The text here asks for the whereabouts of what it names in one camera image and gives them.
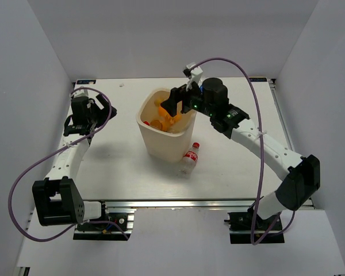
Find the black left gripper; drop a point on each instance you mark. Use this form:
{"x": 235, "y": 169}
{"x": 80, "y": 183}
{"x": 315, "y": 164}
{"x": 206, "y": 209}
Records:
{"x": 104, "y": 112}

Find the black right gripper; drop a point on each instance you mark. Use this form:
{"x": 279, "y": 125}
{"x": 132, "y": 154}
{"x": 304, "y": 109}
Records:
{"x": 179, "y": 94}

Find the orange juice bottle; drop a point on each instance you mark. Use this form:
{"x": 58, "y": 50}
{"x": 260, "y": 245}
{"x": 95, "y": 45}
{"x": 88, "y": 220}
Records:
{"x": 157, "y": 124}
{"x": 164, "y": 114}

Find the clear bottle red cap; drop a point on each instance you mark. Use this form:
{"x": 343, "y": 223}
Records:
{"x": 189, "y": 160}

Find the clear bottle blue label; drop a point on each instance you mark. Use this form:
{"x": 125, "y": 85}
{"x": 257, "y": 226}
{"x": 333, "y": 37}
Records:
{"x": 200, "y": 86}

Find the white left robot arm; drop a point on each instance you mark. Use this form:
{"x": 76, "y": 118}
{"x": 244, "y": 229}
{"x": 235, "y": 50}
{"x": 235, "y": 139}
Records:
{"x": 56, "y": 197}

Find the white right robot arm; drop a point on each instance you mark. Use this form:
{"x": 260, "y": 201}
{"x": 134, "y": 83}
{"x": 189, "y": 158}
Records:
{"x": 299, "y": 175}

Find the cream plastic bin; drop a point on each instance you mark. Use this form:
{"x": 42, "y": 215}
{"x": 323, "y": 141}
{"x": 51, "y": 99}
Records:
{"x": 169, "y": 146}

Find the left blue table label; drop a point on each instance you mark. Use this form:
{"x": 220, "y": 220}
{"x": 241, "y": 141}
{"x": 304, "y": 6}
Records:
{"x": 86, "y": 82}

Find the blue table label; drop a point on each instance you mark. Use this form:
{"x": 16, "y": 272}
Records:
{"x": 86, "y": 82}
{"x": 258, "y": 79}

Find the right blue table label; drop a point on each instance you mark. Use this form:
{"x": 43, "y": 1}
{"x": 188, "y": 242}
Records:
{"x": 258, "y": 79}

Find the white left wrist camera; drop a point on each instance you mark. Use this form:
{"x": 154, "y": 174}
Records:
{"x": 79, "y": 93}

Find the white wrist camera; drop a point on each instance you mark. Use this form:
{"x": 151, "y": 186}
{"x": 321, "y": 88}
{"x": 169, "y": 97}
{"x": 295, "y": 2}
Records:
{"x": 79, "y": 93}
{"x": 194, "y": 73}

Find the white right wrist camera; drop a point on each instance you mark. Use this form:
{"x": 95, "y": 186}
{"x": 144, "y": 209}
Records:
{"x": 194, "y": 73}

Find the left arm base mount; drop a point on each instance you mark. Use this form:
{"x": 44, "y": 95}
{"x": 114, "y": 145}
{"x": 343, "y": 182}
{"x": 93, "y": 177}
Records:
{"x": 105, "y": 222}

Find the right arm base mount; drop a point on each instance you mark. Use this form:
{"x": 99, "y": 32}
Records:
{"x": 239, "y": 224}

